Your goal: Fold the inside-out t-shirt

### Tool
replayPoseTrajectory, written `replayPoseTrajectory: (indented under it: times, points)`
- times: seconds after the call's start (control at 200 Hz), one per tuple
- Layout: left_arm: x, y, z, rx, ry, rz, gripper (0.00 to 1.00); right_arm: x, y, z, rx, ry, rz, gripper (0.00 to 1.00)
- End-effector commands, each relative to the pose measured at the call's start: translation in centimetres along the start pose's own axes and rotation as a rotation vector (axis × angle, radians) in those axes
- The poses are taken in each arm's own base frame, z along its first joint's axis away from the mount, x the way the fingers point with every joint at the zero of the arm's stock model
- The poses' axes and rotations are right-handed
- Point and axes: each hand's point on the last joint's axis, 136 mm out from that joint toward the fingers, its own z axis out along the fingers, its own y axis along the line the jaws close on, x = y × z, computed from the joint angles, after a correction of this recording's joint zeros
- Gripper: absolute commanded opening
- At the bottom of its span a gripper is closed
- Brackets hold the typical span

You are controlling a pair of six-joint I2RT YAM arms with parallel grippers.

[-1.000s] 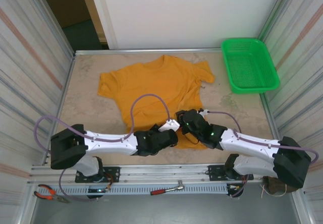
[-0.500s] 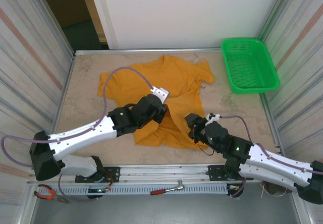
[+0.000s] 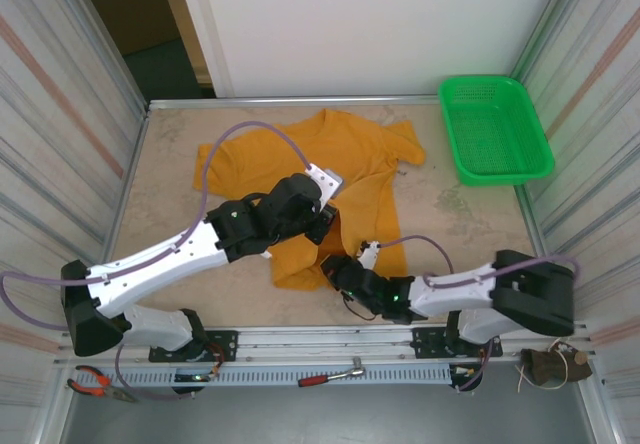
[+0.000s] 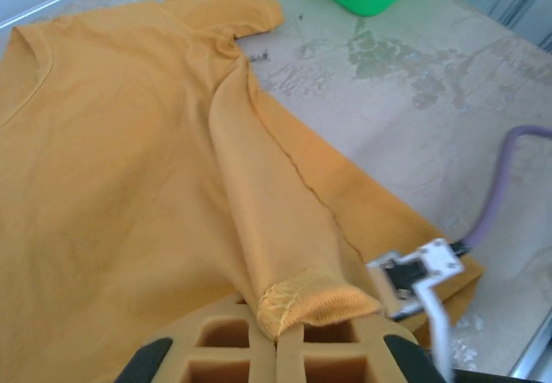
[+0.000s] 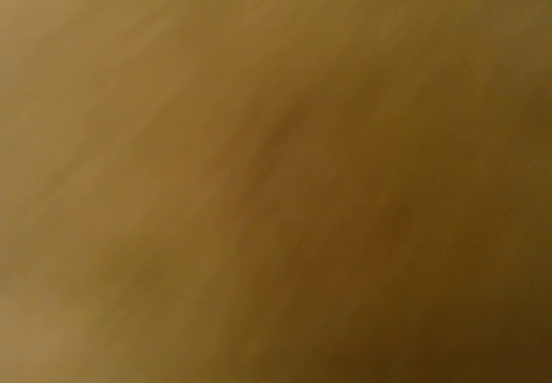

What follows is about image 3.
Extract orange t-shirt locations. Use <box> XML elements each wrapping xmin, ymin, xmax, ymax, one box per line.
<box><xmin>193</xmin><ymin>108</ymin><xmax>427</xmax><ymax>293</ymax></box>

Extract green plastic basket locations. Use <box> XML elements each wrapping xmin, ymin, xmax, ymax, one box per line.
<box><xmin>437</xmin><ymin>74</ymin><xmax>556</xmax><ymax>188</ymax></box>

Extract black controller board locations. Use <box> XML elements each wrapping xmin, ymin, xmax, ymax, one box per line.
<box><xmin>171</xmin><ymin>371</ymin><xmax>221</xmax><ymax>396</ymax></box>
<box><xmin>448</xmin><ymin>363</ymin><xmax>485</xmax><ymax>394</ymax></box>

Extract brown cloth pouch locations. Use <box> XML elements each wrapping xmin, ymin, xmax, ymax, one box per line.
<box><xmin>519</xmin><ymin>346</ymin><xmax>594</xmax><ymax>388</ymax></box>

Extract beige door jamb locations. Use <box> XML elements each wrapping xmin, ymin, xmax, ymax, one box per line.
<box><xmin>154</xmin><ymin>0</ymin><xmax>217</xmax><ymax>98</ymax></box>

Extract brown wooden panel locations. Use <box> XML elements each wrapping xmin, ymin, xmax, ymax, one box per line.
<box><xmin>72</xmin><ymin>0</ymin><xmax>182</xmax><ymax>58</ymax></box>

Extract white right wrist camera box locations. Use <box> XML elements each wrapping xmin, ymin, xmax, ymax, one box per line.
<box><xmin>356</xmin><ymin>239</ymin><xmax>385</xmax><ymax>269</ymax></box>

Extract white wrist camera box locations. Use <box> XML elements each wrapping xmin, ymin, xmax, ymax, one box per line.
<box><xmin>356</xmin><ymin>239</ymin><xmax>385</xmax><ymax>269</ymax></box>
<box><xmin>305</xmin><ymin>162</ymin><xmax>347</xmax><ymax>201</ymax></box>

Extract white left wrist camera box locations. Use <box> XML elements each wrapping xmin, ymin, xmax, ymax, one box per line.
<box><xmin>305</xmin><ymin>162</ymin><xmax>347</xmax><ymax>201</ymax></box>

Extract wide aluminium mounting rail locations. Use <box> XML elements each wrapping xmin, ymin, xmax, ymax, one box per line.
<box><xmin>53</xmin><ymin>319</ymin><xmax>596</xmax><ymax>368</ymax></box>

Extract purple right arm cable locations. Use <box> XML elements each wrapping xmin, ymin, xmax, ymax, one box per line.
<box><xmin>377</xmin><ymin>234</ymin><xmax>584</xmax><ymax>394</ymax></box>

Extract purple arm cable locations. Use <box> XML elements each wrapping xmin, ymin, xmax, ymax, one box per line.
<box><xmin>377</xmin><ymin>234</ymin><xmax>584</xmax><ymax>394</ymax></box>
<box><xmin>0</xmin><ymin>120</ymin><xmax>314</xmax><ymax>404</ymax></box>

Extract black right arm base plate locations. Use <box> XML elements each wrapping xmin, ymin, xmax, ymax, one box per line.
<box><xmin>410</xmin><ymin>326</ymin><xmax>504</xmax><ymax>360</ymax></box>

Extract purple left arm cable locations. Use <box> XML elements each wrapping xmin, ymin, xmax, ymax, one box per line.
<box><xmin>0</xmin><ymin>120</ymin><xmax>314</xmax><ymax>404</ymax></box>

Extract red-handled ratchet wrench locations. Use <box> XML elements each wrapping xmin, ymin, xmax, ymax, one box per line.
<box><xmin>297</xmin><ymin>357</ymin><xmax>366</xmax><ymax>389</ymax></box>

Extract thin aluminium table-edge rail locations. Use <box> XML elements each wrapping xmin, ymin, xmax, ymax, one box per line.
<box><xmin>147</xmin><ymin>94</ymin><xmax>442</xmax><ymax>111</ymax></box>

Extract grey slotted cable duct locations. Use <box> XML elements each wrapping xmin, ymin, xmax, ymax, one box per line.
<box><xmin>107</xmin><ymin>366</ymin><xmax>454</xmax><ymax>388</ymax></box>

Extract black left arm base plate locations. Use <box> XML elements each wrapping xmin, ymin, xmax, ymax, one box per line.
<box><xmin>148</xmin><ymin>330</ymin><xmax>240</xmax><ymax>364</ymax></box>

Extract aluminium side rail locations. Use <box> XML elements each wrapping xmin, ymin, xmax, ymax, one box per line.
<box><xmin>514</xmin><ymin>183</ymin><xmax>544</xmax><ymax>255</ymax></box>
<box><xmin>99</xmin><ymin>105</ymin><xmax>152</xmax><ymax>265</ymax></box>

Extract beige string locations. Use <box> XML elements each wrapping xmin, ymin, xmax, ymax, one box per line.
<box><xmin>516</xmin><ymin>323</ymin><xmax>576</xmax><ymax>394</ymax></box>

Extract white door frame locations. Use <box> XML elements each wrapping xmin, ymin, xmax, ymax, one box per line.
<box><xmin>172</xmin><ymin>0</ymin><xmax>236</xmax><ymax>99</ymax></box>

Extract orange-handled pliers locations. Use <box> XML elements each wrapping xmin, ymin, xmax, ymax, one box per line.
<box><xmin>67</xmin><ymin>365</ymin><xmax>137</xmax><ymax>404</ymax></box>

